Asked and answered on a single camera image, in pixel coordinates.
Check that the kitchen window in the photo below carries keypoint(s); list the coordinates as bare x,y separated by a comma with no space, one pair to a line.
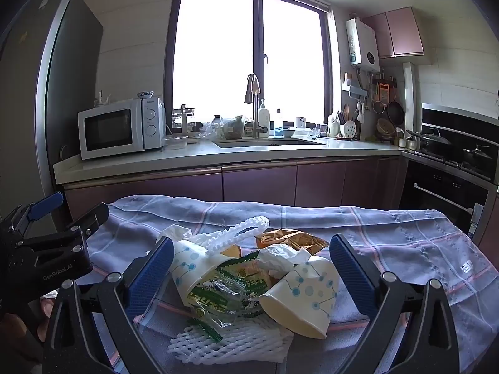
218,54

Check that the silver refrigerator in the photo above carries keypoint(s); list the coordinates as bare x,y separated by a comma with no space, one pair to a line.
35,105

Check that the white perforated holder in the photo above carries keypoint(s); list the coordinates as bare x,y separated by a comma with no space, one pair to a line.
349,129

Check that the purple base cabinets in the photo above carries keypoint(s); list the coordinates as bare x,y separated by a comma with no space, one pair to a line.
257,183

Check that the dotted paper cup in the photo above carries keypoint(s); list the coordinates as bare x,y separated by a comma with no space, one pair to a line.
191,268
304,300

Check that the clear plastic bag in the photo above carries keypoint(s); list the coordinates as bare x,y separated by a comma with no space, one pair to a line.
230,128

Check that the hanging metal strainer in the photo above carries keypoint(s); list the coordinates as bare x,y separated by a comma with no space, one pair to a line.
379,107

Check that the blue checked cloth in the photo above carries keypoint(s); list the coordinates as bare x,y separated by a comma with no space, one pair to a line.
390,241

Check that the steel faucet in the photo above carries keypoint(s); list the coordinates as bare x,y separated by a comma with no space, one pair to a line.
255,101

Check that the white tissue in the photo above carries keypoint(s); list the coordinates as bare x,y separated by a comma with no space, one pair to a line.
278,259

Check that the orange peel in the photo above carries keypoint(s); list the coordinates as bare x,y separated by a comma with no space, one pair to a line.
230,250

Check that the green snack wrapper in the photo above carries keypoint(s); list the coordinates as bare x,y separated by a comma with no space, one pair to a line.
218,292

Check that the blue and white bowl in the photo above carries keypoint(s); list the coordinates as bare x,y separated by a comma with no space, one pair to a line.
145,95

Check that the white pump bottle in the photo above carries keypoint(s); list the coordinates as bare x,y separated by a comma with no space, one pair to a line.
264,119

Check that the black pot with lid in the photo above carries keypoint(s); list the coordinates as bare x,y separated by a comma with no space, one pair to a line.
438,144

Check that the black range hood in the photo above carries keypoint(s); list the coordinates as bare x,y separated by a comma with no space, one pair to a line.
460,120

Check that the black built-in oven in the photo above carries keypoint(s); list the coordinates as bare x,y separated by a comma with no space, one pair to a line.
440,194

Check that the pink wall cabinet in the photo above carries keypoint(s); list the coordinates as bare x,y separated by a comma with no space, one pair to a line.
397,31

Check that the white utensil holder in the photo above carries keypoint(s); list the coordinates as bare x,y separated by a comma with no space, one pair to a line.
334,126

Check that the white kitchen countertop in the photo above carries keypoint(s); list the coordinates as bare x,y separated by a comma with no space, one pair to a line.
195,157

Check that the gas stove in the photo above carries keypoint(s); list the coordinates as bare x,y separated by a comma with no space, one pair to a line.
448,161

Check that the white microwave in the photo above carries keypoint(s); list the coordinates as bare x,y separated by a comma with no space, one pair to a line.
113,128

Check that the clear food container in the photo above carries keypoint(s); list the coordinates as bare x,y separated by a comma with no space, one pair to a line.
175,142

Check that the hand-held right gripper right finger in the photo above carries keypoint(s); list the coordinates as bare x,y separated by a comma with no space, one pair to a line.
351,272

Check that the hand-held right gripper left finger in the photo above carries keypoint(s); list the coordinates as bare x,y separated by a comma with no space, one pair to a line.
154,268

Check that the dark pan with lid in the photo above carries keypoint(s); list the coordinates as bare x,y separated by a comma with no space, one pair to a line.
477,156

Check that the orange grater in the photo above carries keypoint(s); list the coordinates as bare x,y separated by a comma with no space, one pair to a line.
383,92

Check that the white foam fruit net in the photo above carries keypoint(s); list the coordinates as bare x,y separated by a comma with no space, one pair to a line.
237,230
241,341

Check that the gold foil wrapper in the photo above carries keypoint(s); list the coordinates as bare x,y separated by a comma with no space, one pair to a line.
288,238

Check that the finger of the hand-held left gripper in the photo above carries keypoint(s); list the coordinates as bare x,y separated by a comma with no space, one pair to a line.
46,204
93,216

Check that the white water heater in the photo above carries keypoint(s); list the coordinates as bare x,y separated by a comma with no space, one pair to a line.
362,45

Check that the grey wall rack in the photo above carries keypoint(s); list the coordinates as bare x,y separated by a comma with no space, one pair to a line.
354,89

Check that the white mug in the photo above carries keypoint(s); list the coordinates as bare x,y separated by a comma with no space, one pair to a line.
300,122

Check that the kitchen sink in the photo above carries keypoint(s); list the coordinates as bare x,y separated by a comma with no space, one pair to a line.
269,143

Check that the hanging frying pan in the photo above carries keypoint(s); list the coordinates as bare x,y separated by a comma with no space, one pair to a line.
395,112

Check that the white ladle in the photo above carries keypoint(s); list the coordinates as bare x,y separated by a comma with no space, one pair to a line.
360,115

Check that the blue dish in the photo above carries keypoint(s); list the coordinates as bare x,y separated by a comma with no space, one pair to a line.
285,132

